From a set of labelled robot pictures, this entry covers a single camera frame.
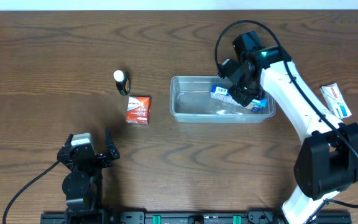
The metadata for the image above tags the blue Kool Fever box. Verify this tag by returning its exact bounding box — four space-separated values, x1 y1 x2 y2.
210 85 268 112

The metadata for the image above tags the white Panadol packet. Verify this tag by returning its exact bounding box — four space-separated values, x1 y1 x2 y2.
320 83 352 119

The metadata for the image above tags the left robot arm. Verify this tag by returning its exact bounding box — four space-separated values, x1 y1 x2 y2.
57 128 120 212

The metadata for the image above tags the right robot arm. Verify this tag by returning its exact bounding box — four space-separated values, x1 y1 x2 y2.
221 31 358 223

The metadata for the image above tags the clear plastic container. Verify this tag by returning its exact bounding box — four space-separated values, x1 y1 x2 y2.
170 76 276 123

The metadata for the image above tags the red medicine box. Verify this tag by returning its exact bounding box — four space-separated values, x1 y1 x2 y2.
126 96 151 124

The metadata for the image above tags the small black white-capped bottle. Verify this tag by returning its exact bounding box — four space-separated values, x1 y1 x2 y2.
113 70 131 96

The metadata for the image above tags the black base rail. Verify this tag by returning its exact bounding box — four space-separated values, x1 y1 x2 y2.
40 210 353 224

